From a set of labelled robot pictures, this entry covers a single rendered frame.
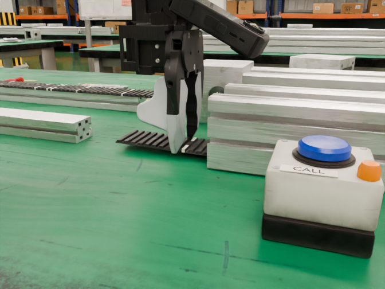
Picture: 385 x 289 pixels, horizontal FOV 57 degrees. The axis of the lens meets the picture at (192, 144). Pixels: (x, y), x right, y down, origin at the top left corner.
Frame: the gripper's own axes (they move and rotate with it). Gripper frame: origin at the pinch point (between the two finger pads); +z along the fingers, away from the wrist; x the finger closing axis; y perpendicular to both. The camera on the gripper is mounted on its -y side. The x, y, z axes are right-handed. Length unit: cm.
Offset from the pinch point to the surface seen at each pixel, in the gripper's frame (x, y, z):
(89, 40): -286, 209, 5
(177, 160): 3.2, 0.3, 2.0
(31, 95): -17.8, 41.0, 0.5
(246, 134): 5.0, -8.5, -2.8
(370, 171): 16.7, -19.0, -4.7
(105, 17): -282, 185, -18
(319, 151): 14.9, -15.7, -5.1
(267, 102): 4.9, -10.4, -6.3
